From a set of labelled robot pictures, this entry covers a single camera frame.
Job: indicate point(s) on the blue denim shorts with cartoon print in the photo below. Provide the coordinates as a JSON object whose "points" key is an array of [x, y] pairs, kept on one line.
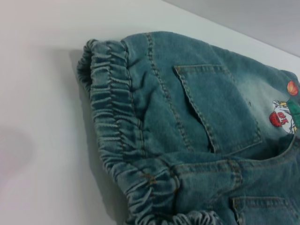
{"points": [[187, 129]]}

